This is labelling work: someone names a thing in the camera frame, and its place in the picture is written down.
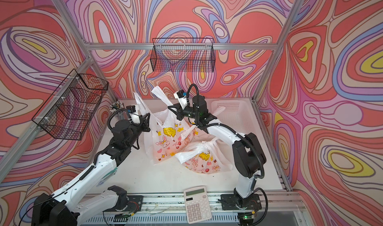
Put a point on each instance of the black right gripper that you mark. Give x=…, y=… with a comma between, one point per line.
x=179, y=111

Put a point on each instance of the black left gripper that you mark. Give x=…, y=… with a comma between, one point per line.
x=144, y=125

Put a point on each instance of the white printed plastic bag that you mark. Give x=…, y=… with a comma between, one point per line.
x=204, y=157

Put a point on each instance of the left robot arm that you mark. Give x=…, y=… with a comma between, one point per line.
x=65, y=206

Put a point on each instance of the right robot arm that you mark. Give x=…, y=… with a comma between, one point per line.
x=248, y=155

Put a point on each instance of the metal pen cup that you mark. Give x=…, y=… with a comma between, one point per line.
x=114, y=107

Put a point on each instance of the green pen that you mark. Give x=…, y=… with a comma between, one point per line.
x=110, y=174

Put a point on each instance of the white plastic basket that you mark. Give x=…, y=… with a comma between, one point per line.
x=236, y=113

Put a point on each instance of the pink desk calculator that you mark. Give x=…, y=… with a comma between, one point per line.
x=197, y=205

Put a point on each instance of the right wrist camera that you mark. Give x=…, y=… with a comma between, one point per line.
x=181, y=96

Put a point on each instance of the black wire basket rear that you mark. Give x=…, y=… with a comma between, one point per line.
x=183, y=55

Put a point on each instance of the black wire basket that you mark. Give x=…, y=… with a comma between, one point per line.
x=69, y=110
x=183, y=55

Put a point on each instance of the black wire basket left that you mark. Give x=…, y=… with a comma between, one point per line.
x=69, y=110

